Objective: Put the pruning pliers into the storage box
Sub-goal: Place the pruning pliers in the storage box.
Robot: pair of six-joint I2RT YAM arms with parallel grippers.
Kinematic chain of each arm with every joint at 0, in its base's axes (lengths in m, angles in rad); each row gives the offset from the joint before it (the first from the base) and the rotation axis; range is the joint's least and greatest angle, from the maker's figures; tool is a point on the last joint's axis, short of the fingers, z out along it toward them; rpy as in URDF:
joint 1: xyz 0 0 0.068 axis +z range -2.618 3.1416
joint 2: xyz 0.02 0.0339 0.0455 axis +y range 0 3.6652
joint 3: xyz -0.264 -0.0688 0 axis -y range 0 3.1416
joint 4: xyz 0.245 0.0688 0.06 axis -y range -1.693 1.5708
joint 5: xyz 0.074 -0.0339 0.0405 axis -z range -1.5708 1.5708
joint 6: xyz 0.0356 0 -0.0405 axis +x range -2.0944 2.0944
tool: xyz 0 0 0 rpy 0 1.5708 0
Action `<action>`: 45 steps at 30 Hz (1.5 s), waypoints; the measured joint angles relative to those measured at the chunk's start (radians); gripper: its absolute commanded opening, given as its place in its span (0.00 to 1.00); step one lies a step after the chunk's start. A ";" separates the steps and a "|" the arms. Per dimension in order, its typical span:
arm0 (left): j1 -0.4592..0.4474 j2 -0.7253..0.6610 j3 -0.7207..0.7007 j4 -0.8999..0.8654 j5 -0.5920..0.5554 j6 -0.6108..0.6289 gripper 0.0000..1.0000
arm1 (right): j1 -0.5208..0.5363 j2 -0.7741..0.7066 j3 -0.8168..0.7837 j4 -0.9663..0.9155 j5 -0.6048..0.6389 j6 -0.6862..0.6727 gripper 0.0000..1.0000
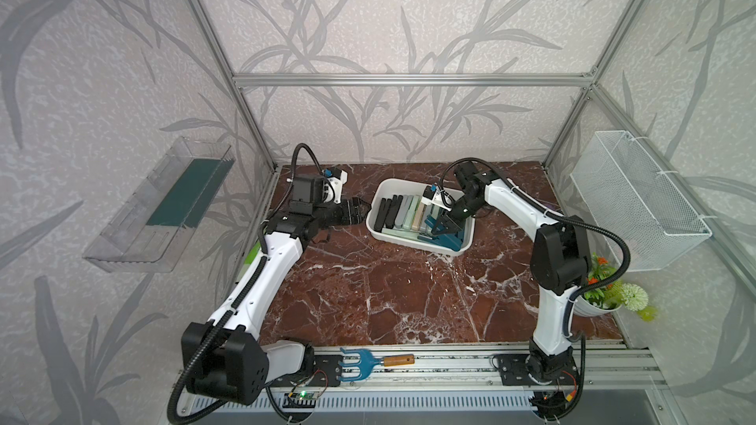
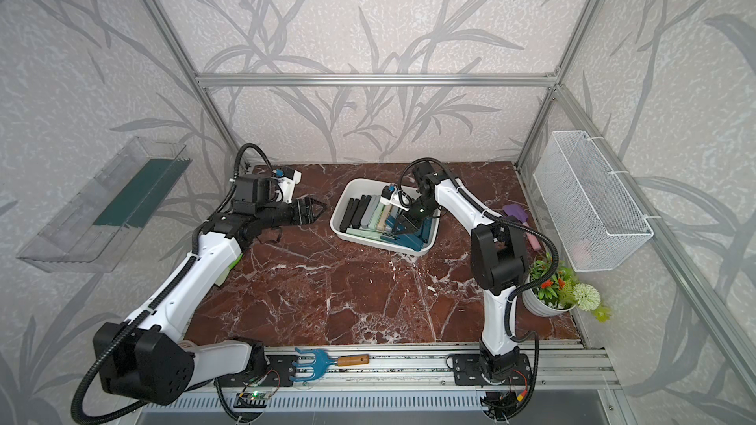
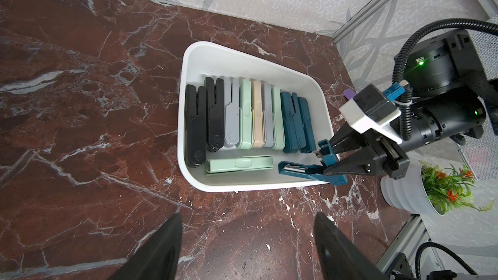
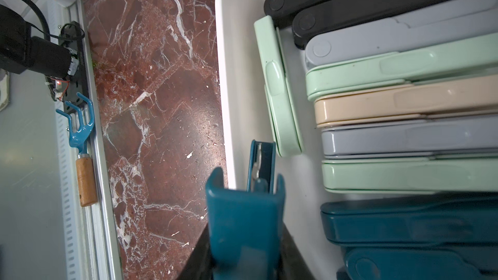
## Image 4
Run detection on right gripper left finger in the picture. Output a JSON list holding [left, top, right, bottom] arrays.
[[176, 225, 213, 280]]

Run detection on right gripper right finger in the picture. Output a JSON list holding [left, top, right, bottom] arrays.
[[281, 225, 315, 280]]

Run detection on teal pruning pliers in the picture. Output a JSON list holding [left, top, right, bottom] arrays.
[[206, 140, 285, 279], [320, 193, 497, 247], [344, 246, 497, 279]]

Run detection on mint pruning pliers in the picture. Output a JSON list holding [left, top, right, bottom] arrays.
[[254, 16, 303, 158], [322, 156, 497, 194]]

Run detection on white rectangular storage box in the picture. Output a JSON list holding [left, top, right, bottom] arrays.
[[215, 0, 366, 279]]

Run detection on grey pruning pliers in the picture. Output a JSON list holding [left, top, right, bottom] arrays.
[[322, 114, 497, 159]]

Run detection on beige pruning pliers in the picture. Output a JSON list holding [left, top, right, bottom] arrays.
[[315, 74, 497, 128]]

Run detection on mint pruning pliers diagonal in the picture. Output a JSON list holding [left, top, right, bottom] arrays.
[[306, 33, 497, 101]]

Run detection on grey-blue pruning pliers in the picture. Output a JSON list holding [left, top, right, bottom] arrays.
[[305, 0, 497, 69]]

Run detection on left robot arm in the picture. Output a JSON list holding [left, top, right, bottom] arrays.
[[1, 0, 80, 80]]

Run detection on blue garden hand fork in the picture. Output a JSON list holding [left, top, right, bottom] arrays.
[[56, 92, 99, 207]]

